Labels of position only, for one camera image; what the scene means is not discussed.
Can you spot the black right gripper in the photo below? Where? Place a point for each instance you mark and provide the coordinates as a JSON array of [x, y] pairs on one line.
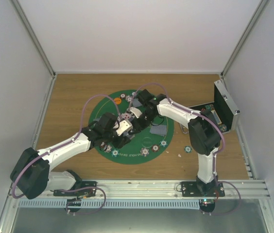
[[138, 126]]

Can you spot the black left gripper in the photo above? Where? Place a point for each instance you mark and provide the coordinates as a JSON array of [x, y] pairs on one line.
[[121, 141]]

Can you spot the dealt blue playing card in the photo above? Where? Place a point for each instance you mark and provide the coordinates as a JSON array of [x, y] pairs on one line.
[[136, 103]]

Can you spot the red poker chip stack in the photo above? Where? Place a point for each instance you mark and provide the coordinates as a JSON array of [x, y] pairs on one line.
[[155, 148]]

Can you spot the blue poker chip stack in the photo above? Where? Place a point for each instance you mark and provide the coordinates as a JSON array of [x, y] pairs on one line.
[[144, 152]]

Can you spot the green poker chip stack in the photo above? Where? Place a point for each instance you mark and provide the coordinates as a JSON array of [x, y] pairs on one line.
[[187, 149]]

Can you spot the blue playing card deck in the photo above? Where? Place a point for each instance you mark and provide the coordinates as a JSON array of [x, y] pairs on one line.
[[128, 135]]

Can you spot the orange big blind button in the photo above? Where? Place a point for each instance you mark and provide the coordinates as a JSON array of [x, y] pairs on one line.
[[117, 101]]

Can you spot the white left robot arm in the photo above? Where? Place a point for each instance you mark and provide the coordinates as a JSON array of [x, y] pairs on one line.
[[33, 174]]

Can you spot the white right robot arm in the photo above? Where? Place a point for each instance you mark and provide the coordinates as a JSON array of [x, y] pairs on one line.
[[204, 133]]

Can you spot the round green poker mat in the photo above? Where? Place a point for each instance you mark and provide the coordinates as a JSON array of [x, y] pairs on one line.
[[130, 153]]

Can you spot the aluminium poker case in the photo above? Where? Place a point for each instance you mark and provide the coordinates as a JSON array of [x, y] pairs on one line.
[[223, 108]]

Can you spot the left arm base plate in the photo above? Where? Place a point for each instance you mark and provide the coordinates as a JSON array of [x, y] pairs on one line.
[[83, 189]]

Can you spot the grey slotted cable duct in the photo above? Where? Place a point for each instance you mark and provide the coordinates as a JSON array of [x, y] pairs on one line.
[[111, 204]]

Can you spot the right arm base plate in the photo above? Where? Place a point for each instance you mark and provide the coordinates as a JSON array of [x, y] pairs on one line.
[[197, 189]]

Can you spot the aluminium frame rail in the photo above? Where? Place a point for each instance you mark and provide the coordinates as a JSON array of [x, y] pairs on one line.
[[172, 189]]

